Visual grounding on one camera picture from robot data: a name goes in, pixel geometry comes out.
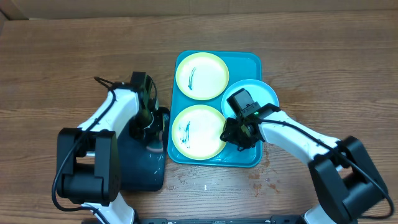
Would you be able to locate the light blue plate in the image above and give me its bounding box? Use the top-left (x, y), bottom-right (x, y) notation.
top-left (221, 79), bottom-right (279, 118)

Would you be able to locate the yellow-rimmed plate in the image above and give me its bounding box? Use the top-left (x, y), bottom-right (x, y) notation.
top-left (171, 105), bottom-right (226, 161)
top-left (175, 52), bottom-right (229, 101)

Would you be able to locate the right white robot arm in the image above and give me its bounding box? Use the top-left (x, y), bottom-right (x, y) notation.
top-left (220, 103), bottom-right (395, 223)

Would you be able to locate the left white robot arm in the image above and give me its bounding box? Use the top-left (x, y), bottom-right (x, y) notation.
top-left (51, 78), bottom-right (170, 223)

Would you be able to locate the black plastic tray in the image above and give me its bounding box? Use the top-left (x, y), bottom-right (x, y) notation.
top-left (118, 120), bottom-right (170, 192)

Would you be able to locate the teal plastic tray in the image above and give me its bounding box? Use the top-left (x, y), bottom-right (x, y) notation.
top-left (167, 50), bottom-right (263, 167)

